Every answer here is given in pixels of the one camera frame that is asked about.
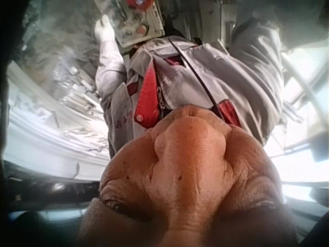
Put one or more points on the grey control panel with buttons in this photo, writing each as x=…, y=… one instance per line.
x=133, y=23

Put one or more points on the person's left hand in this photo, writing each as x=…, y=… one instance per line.
x=105, y=30

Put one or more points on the grey metal machine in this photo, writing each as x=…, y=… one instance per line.
x=51, y=103

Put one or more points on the grey machine frame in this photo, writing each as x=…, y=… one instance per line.
x=198, y=18

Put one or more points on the white pipe structure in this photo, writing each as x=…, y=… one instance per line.
x=303, y=85

